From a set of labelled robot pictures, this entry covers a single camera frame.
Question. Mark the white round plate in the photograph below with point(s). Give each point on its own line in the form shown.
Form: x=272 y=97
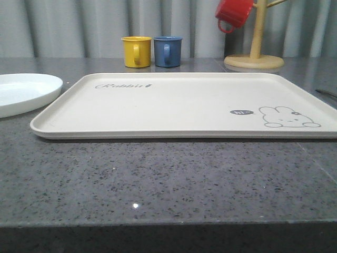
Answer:
x=24 y=92

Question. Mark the silver metal fork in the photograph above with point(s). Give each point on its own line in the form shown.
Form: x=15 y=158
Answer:
x=326 y=92

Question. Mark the beige rabbit serving tray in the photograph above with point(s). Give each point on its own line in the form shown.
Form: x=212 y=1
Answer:
x=185 y=105

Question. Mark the blue mug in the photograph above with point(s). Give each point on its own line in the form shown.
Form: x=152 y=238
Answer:
x=167 y=51

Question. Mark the yellow mug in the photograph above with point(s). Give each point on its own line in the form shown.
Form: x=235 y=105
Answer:
x=137 y=51

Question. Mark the wooden mug tree stand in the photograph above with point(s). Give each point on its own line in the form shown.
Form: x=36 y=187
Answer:
x=255 y=59

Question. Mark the red mug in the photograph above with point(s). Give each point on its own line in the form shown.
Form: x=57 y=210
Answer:
x=233 y=12

